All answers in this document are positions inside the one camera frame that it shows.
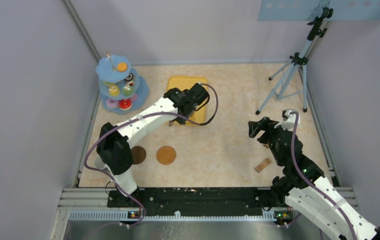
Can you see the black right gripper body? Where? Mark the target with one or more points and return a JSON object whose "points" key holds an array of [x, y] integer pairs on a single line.
{"points": [[269, 136]]}

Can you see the green frosted donut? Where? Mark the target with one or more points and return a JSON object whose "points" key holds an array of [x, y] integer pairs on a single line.
{"points": [[108, 83]]}

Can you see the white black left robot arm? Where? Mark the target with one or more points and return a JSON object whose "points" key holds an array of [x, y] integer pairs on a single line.
{"points": [[117, 140]]}

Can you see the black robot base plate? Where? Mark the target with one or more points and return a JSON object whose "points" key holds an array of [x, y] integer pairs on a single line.
{"points": [[200, 201]]}

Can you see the purple sprinkled donut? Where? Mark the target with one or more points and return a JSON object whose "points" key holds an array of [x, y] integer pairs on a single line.
{"points": [[112, 104]]}

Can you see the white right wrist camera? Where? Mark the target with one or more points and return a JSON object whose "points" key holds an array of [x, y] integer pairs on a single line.
{"points": [[290, 118]]}

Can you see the green cream puff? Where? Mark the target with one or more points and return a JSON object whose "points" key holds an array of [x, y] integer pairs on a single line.
{"points": [[128, 90]]}

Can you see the yellow cream puff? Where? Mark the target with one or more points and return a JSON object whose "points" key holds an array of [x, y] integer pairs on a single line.
{"points": [[113, 90]]}

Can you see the dark brown round coaster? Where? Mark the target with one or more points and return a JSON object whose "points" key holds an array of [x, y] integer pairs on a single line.
{"points": [[138, 155]]}

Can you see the small wooden block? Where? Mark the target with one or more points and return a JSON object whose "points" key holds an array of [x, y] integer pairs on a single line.
{"points": [[262, 165]]}

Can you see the light brown round coaster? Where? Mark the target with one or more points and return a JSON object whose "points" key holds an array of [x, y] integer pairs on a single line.
{"points": [[166, 155]]}

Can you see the blue three-tier cake stand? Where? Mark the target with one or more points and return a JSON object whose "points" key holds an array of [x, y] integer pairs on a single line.
{"points": [[107, 72]]}

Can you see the pink cupcake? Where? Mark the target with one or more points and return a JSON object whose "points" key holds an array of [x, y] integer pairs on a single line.
{"points": [[134, 97]]}

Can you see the blue camera tripod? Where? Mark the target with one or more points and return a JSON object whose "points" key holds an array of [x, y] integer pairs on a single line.
{"points": [[297, 63]]}

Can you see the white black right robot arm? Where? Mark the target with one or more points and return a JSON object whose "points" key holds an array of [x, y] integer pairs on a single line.
{"points": [[305, 188]]}

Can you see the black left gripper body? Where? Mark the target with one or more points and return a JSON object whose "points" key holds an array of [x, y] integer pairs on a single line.
{"points": [[191, 113]]}

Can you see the red frosted donut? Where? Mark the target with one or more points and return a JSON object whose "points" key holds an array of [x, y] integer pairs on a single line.
{"points": [[125, 104]]}

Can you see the chocolate swirl roll cake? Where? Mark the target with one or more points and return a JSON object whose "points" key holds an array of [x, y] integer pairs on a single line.
{"points": [[129, 77]]}

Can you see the grey handled mug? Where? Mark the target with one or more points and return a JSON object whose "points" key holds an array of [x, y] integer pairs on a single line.
{"points": [[99, 164]]}

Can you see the round orange biscuit top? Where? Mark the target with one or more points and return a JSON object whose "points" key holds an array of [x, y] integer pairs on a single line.
{"points": [[122, 66]]}

